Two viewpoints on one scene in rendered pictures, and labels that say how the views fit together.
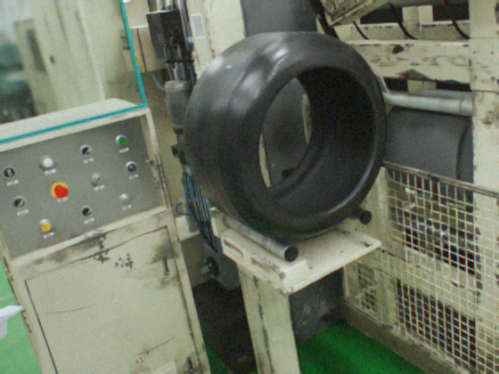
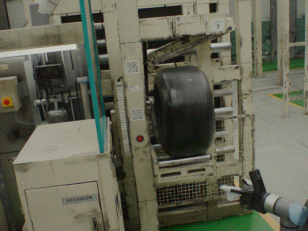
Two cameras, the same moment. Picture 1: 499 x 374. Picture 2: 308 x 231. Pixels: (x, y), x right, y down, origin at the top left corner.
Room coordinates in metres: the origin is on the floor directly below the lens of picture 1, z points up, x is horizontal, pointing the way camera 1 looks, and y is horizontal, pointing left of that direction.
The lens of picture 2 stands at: (0.58, 1.98, 1.78)
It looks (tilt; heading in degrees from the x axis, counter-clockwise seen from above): 15 degrees down; 297
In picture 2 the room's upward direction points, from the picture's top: 5 degrees counter-clockwise
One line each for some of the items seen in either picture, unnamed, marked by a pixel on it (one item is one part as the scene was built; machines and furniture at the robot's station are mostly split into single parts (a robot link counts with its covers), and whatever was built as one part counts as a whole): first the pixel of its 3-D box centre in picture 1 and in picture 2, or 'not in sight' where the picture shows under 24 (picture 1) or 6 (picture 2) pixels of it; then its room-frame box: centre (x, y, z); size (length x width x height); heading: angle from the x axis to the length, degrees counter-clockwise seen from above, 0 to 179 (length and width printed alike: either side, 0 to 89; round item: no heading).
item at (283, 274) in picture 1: (260, 253); (184, 169); (1.34, 0.13, 0.84); 0.36 x 0.09 x 0.06; 33
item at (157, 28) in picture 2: not in sight; (180, 26); (1.47, -0.31, 1.71); 0.61 x 0.25 x 0.15; 33
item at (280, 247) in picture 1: (258, 234); (184, 160); (1.33, 0.12, 0.90); 0.35 x 0.05 x 0.05; 33
